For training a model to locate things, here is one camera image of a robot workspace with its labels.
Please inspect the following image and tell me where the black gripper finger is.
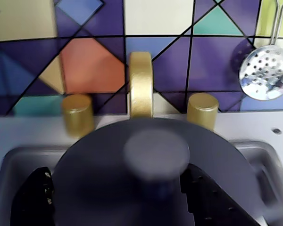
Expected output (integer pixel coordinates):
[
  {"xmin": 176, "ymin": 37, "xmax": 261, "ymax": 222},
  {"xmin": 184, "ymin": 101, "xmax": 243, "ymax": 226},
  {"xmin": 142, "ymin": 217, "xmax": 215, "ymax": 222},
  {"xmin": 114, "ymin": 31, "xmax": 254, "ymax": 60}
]
[
  {"xmin": 13, "ymin": 166, "xmax": 55, "ymax": 226},
  {"xmin": 180, "ymin": 163, "xmax": 267, "ymax": 226}
]

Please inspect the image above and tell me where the gray round lid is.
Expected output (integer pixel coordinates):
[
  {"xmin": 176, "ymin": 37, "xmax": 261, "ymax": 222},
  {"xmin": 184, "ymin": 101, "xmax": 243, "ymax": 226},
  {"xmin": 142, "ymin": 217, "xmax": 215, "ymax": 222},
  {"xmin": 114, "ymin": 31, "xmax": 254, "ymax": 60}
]
[{"xmin": 53, "ymin": 117, "xmax": 265, "ymax": 226}]

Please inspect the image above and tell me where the gray sink basin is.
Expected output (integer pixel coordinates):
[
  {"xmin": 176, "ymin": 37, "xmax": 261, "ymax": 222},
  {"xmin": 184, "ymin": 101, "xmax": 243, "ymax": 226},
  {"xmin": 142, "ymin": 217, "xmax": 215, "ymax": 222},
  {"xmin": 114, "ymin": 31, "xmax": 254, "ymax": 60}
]
[{"xmin": 0, "ymin": 138, "xmax": 283, "ymax": 226}]

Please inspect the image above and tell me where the gold faucet knob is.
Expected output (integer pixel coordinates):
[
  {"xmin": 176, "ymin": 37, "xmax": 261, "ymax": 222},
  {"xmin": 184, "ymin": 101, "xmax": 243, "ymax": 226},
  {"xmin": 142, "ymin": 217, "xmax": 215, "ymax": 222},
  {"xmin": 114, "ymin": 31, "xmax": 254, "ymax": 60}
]
[
  {"xmin": 62, "ymin": 94, "xmax": 95, "ymax": 138},
  {"xmin": 187, "ymin": 93, "xmax": 219, "ymax": 131}
]

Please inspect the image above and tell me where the gold faucet spout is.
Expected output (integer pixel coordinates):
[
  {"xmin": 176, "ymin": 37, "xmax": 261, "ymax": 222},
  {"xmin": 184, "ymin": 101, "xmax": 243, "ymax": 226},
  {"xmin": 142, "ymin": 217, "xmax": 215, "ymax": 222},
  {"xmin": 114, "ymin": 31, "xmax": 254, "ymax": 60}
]
[{"xmin": 128, "ymin": 51, "xmax": 154, "ymax": 119}]

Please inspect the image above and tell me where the steel skimmer spoon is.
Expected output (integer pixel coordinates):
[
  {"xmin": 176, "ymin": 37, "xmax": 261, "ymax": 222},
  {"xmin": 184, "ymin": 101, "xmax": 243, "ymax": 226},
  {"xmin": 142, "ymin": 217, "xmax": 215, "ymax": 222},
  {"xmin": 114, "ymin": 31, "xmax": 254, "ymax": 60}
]
[{"xmin": 238, "ymin": 0, "xmax": 283, "ymax": 101}]

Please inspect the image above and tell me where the blue wooden toy kitchen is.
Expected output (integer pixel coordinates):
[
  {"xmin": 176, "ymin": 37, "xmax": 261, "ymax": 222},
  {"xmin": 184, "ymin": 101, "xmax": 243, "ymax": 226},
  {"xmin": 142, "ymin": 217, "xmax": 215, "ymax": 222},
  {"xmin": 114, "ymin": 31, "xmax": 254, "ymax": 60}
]
[{"xmin": 0, "ymin": 0, "xmax": 283, "ymax": 226}]

